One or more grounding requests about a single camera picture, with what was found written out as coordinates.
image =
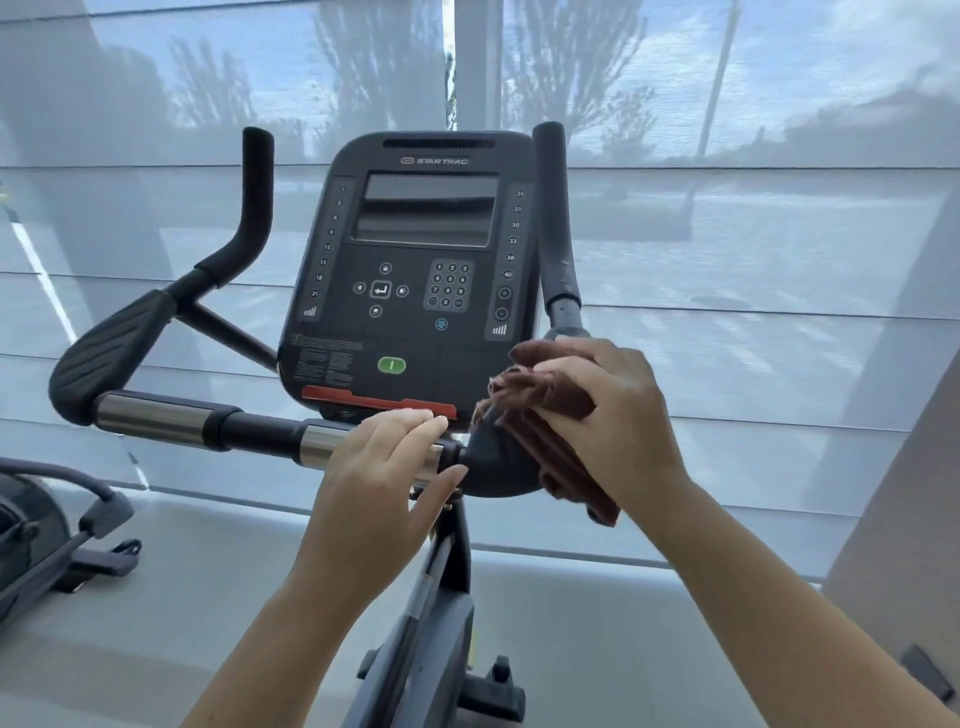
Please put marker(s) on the person's left hand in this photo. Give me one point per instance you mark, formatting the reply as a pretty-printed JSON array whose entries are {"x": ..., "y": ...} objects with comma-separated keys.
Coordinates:
[{"x": 367, "y": 510}]

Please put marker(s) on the person's right hand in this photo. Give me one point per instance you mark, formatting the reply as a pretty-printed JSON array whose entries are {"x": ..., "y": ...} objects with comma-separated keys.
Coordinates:
[{"x": 630, "y": 435}]

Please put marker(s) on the brown cleaning cloth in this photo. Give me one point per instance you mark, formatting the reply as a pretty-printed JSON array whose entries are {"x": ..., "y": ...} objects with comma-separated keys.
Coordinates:
[{"x": 525, "y": 390}]

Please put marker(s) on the black exercise bike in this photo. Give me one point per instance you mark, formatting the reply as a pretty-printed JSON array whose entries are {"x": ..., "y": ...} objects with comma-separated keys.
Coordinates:
[{"x": 405, "y": 322}]

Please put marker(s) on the person's right forearm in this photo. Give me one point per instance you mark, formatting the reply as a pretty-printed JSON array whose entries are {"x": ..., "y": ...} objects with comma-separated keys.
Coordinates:
[{"x": 787, "y": 615}]

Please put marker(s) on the translucent window blind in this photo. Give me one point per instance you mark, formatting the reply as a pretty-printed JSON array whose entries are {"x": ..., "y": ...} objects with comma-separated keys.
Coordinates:
[{"x": 750, "y": 337}]

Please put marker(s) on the black elliptical machine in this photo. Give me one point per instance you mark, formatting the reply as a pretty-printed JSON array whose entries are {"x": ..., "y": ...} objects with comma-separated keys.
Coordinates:
[{"x": 30, "y": 540}]

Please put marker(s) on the dark wall socket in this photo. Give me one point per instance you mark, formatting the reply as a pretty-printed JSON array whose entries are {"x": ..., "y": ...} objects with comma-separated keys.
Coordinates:
[{"x": 926, "y": 671}]

